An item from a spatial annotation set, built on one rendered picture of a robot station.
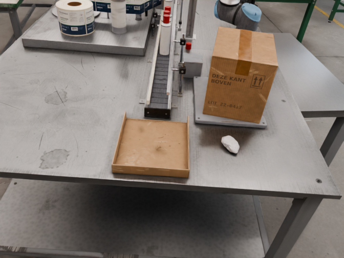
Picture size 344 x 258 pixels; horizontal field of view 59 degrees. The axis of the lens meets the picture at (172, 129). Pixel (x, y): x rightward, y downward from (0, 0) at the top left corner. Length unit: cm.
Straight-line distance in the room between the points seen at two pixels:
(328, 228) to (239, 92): 126
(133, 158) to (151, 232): 62
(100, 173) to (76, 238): 65
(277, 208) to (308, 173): 98
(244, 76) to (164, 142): 39
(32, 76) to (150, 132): 69
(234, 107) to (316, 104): 49
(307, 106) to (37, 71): 131
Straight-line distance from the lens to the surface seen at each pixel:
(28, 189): 190
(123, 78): 154
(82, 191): 182
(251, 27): 185
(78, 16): 184
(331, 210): 233
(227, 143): 116
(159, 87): 138
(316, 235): 215
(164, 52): 165
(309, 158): 127
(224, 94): 123
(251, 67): 118
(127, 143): 116
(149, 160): 109
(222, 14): 188
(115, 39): 183
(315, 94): 168
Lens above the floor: 162
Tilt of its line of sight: 40 degrees down
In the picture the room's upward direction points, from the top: 5 degrees clockwise
